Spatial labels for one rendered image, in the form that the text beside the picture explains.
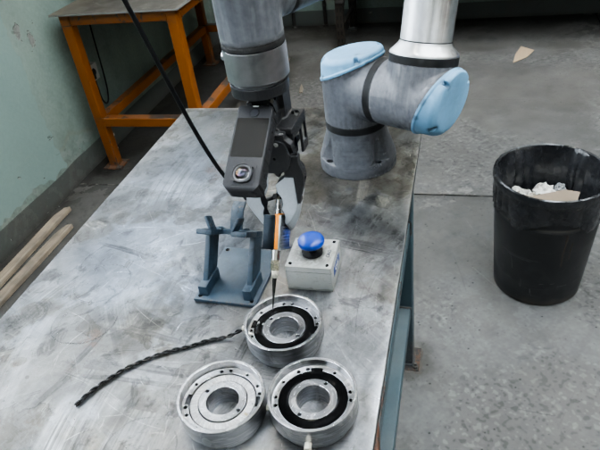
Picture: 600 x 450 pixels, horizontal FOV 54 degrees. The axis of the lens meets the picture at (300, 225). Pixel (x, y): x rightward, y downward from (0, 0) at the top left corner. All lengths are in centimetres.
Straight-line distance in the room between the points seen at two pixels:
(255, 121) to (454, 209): 180
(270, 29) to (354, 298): 40
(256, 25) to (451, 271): 159
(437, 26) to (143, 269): 61
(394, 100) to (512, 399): 104
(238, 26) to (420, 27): 40
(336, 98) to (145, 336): 52
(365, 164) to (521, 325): 102
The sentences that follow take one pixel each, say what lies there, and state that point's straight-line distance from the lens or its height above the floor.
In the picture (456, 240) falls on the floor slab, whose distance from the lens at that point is 228.
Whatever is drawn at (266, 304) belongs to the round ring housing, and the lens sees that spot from 82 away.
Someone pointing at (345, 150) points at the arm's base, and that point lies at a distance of 111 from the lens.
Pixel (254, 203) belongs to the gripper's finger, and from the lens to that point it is 79.
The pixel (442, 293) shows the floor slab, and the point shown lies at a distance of 205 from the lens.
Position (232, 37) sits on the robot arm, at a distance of 67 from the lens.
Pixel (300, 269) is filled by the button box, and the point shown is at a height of 84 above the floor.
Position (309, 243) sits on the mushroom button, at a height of 87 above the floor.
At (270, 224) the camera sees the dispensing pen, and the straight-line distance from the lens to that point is 78.
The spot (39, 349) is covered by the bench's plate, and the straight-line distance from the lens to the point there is 94.
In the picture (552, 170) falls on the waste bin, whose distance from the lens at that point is 207.
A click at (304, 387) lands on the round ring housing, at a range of 72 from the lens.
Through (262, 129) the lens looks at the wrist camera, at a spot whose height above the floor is 109.
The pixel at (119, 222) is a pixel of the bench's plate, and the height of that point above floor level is 80.
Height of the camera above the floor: 139
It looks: 35 degrees down
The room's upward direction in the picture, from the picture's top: 8 degrees counter-clockwise
